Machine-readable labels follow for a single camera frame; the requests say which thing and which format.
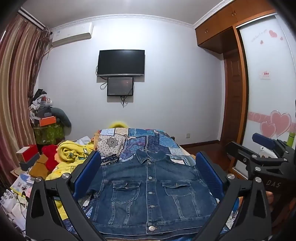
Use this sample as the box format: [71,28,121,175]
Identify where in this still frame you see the white air conditioner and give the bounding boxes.
[51,22,93,48]

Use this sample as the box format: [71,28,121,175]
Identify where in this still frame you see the brown cardboard box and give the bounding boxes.
[29,154,50,180]

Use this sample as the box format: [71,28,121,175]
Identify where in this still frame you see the frosted heart sliding door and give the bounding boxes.
[233,11,296,179]

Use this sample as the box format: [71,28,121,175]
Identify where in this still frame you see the striped brown curtain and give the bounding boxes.
[0,7,51,186]

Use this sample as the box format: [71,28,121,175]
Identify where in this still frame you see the wooden overhead cabinet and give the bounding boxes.
[194,0,278,54]

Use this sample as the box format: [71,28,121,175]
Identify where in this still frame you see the orange box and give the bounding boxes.
[39,116,56,127]

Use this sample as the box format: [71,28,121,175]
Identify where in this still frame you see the red box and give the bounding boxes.
[16,144,38,163]

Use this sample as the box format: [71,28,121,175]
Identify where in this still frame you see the yellow cartoon blanket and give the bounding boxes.
[45,139,97,220]

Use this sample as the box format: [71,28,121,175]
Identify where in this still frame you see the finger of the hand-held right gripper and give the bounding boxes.
[252,133,296,160]
[225,141,287,177]

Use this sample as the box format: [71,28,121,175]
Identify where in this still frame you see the blue patchwork quilt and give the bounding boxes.
[62,127,238,241]

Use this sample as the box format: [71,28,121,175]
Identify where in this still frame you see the small black wall monitor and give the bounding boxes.
[107,76,134,96]

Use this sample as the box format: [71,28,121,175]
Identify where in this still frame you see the pile of clothes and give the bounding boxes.
[29,88,55,121]

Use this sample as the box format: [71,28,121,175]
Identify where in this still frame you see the wooden door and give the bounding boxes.
[222,50,243,149]

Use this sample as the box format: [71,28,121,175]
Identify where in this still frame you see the pile of papers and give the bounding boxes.
[0,174,35,232]

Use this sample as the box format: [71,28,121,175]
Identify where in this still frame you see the black wall television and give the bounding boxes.
[97,49,146,77]

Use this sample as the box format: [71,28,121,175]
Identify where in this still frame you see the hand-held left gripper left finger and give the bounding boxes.
[26,151,102,241]

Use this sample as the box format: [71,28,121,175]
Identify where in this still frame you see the blue denim jacket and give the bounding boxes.
[87,149,219,235]

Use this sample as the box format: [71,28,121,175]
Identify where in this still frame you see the green storage box with clutter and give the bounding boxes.
[33,124,64,145]

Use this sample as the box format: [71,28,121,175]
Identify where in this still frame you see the red plush toy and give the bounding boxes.
[42,144,59,172]

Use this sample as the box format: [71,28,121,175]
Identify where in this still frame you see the yellow plush toy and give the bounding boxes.
[109,120,129,129]

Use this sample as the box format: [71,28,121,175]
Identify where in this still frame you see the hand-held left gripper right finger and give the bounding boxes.
[195,151,272,241]

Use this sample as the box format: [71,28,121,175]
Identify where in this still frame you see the black television cable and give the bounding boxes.
[95,65,108,90]

